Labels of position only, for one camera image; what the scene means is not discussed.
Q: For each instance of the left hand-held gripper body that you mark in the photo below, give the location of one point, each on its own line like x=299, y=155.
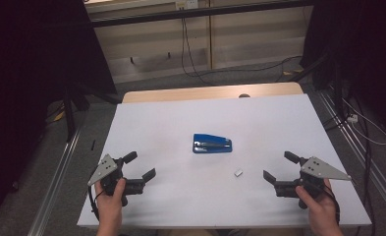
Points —
x=103, y=170

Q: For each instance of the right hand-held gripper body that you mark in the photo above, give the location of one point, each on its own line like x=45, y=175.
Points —
x=321, y=168

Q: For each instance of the silver staple strip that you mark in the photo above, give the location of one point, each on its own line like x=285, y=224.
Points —
x=238, y=172

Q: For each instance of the blue stapler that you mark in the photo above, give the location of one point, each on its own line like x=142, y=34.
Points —
x=211, y=144

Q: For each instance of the person's left hand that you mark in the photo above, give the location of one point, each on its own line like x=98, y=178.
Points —
x=110, y=203

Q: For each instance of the person's right hand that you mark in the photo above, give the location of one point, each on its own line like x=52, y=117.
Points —
x=321, y=206

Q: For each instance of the small black floor object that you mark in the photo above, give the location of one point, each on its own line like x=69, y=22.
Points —
x=93, y=145

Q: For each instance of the white power strip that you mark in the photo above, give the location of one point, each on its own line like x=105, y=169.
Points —
x=352, y=118

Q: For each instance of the black stand leg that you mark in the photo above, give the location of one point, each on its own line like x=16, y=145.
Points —
x=69, y=111

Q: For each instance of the wooden table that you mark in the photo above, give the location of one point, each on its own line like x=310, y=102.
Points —
x=210, y=92

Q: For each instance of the light wooden cabinet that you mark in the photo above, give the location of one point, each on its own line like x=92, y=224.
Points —
x=252, y=42

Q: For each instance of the black curtain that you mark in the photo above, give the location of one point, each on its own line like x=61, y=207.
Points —
x=360, y=49
x=33, y=65

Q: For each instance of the black horizontal bar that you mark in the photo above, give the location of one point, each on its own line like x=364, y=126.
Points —
x=197, y=13

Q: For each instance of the aluminium floor rail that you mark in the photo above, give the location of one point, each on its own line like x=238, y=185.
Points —
x=54, y=187
x=360, y=154

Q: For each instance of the white wall socket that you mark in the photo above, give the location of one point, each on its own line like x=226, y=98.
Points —
x=186, y=4

